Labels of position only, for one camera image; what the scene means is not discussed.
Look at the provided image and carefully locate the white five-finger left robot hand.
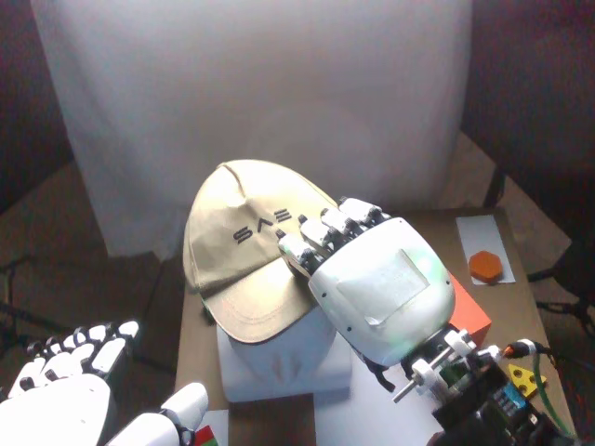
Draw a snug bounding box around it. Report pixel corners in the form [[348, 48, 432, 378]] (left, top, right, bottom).
[[0, 319, 210, 446]]

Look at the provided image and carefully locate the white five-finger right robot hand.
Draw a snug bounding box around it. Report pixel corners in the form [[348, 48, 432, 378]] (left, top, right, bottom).
[[277, 196, 456, 368]]

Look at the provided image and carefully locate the beige baseball cap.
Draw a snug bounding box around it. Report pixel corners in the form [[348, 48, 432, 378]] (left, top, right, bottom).
[[182, 159, 343, 346]]

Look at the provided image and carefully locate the white foam head stand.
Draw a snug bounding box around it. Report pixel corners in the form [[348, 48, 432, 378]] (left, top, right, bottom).
[[216, 304, 354, 404]]

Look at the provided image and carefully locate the orange box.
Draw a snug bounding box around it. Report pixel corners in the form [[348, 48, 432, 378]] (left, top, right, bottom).
[[447, 272, 493, 348]]

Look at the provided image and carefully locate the orange hexagon block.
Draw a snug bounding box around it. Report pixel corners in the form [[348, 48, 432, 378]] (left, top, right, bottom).
[[467, 250, 506, 281]]

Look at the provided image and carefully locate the large white paper sheet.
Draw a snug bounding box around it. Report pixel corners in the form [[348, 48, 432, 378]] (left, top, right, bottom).
[[313, 343, 445, 446]]

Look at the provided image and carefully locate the black stand leg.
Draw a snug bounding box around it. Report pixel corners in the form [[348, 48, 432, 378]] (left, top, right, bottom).
[[482, 164, 509, 211]]

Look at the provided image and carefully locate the yellow triangle block with holes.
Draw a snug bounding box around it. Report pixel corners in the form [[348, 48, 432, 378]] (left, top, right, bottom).
[[506, 363, 549, 400]]

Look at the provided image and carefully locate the white backdrop sheet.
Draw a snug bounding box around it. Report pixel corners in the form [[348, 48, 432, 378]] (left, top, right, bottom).
[[30, 0, 473, 259]]

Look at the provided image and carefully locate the green cable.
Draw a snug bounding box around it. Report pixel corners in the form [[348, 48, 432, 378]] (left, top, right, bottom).
[[531, 342, 578, 439]]

